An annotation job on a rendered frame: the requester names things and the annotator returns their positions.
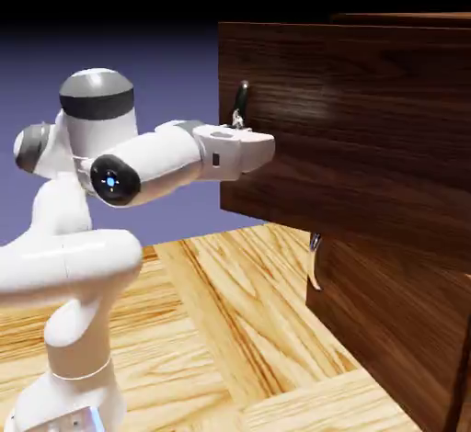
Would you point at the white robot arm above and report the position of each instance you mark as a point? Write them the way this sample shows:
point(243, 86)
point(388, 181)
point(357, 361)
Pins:
point(92, 263)

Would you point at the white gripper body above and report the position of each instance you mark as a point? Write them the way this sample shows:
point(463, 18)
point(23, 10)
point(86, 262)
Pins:
point(257, 149)

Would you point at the dark wood cabinet door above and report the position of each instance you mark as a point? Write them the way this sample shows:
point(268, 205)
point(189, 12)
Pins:
point(382, 321)
point(349, 115)

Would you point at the dark wood cabinet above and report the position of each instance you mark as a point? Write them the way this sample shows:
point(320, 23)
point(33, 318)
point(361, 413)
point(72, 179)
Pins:
point(404, 384)

